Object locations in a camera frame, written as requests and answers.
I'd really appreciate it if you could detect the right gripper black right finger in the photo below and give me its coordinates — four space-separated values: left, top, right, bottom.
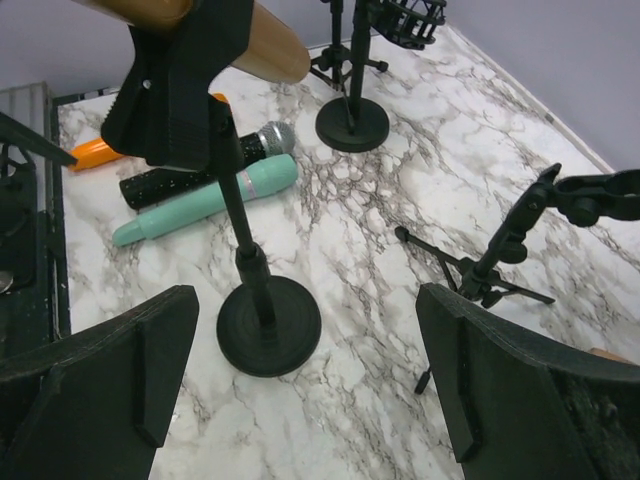
415 283 639 479

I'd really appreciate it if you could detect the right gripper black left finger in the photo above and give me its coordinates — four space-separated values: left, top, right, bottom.
1 285 199 479

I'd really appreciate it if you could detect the black tall tripod stand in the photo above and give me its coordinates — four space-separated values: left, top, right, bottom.
395 164 639 397

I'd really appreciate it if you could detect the orange microphone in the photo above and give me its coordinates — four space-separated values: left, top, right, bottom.
69 102 211 172

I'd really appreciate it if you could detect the mint green microphone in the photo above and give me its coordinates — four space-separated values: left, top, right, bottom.
112 154 298 247

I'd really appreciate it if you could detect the black round-base clip stand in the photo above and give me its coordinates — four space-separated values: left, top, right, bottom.
101 1 321 377

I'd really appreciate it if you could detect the black silver-grille microphone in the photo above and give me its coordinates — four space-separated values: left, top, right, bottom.
118 120 299 211

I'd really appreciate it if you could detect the black round-base shock-mount stand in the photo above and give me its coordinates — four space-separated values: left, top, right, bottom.
315 0 447 153

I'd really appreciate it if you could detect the gold microphone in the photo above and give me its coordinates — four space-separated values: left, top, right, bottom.
84 1 311 84

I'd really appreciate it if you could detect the wooden board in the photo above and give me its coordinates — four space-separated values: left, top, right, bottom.
589 348 628 363

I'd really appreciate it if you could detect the black front mounting rail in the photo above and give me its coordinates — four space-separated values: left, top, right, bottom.
0 82 71 361

